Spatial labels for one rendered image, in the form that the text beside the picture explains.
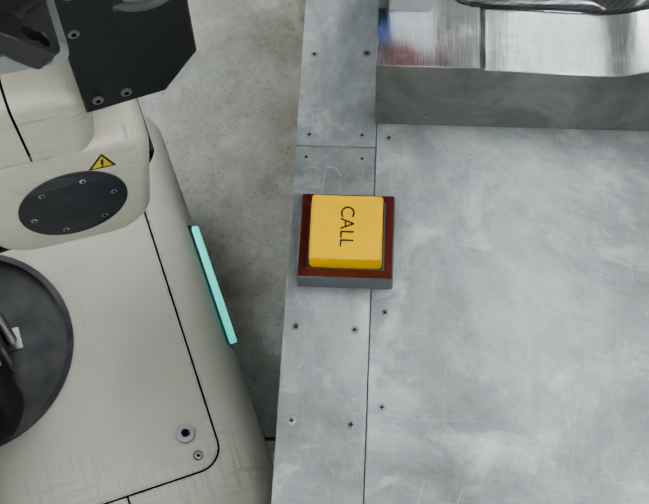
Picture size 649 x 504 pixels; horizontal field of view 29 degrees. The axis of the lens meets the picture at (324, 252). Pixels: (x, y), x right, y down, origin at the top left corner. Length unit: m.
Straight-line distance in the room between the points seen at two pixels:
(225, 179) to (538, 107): 1.00
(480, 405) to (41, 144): 0.44
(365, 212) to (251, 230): 0.96
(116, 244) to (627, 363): 0.84
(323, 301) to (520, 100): 0.24
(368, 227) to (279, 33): 1.19
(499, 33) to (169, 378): 0.71
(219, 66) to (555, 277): 1.19
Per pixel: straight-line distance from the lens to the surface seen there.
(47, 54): 0.76
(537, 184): 1.11
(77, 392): 1.61
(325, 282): 1.05
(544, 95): 1.10
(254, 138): 2.08
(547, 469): 1.01
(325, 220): 1.04
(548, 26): 1.10
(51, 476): 1.58
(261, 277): 1.96
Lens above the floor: 1.75
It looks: 63 degrees down
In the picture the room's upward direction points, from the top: 3 degrees counter-clockwise
